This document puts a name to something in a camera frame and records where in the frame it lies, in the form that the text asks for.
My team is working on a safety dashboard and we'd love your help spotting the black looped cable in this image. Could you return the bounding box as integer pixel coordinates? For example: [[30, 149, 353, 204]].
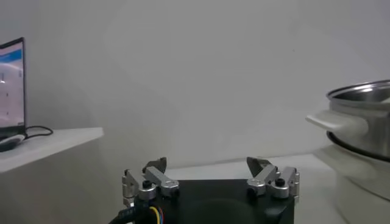
[[24, 125, 54, 141]]

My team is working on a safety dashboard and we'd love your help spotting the white electric cooker base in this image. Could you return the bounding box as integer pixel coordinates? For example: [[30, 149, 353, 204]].
[[313, 144, 390, 224]]

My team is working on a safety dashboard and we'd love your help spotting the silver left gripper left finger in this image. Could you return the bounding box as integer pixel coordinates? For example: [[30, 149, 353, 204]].
[[121, 157, 180, 208]]

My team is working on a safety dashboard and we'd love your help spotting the stainless steel steamer basket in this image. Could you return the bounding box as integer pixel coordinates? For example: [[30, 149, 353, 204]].
[[305, 79, 390, 163]]

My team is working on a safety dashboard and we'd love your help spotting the white side table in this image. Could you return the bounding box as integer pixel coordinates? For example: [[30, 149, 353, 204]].
[[0, 127, 104, 175]]

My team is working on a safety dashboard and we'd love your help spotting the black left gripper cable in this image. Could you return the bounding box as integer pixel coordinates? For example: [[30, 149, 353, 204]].
[[108, 205, 164, 224]]

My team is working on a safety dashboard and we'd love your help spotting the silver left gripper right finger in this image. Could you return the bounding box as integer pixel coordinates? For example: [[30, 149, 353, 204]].
[[246, 156, 301, 203]]

